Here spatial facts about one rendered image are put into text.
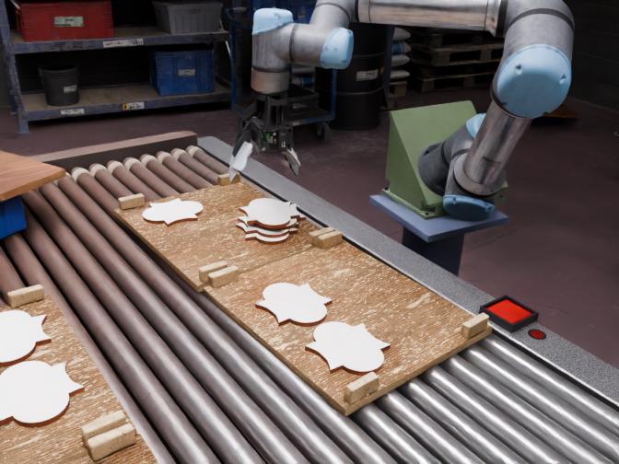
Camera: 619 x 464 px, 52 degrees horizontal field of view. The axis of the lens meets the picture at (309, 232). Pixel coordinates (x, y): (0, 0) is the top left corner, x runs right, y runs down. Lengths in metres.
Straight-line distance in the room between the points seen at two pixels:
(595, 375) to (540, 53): 0.54
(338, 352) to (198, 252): 0.44
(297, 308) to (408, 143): 0.72
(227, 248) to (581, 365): 0.72
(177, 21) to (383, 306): 4.50
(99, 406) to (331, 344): 0.37
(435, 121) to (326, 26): 0.65
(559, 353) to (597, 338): 1.80
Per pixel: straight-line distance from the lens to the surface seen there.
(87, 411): 0.99
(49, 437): 0.96
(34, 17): 5.24
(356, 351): 1.05
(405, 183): 1.73
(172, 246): 1.37
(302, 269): 1.28
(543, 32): 1.19
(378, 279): 1.26
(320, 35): 1.23
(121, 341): 1.13
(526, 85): 1.16
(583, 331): 3.01
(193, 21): 5.54
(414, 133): 1.74
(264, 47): 1.25
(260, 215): 1.40
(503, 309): 1.24
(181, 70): 5.58
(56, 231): 1.54
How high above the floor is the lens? 1.58
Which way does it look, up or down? 27 degrees down
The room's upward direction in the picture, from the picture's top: 2 degrees clockwise
